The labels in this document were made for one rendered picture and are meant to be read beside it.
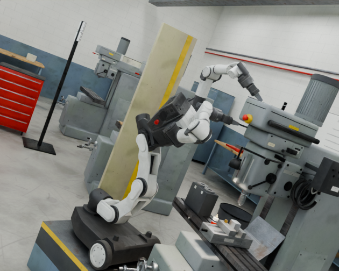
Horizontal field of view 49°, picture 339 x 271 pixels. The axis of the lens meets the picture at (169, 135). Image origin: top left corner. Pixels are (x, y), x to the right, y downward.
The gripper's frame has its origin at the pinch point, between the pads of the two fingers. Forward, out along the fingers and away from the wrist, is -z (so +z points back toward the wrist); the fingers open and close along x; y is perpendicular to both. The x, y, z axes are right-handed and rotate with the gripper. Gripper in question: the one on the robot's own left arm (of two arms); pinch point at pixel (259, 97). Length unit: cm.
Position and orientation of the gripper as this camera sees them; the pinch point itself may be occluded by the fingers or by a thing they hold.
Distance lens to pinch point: 257.8
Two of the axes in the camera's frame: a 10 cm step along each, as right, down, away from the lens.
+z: -6.1, -8.0, 0.1
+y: 7.8, -6.0, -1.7
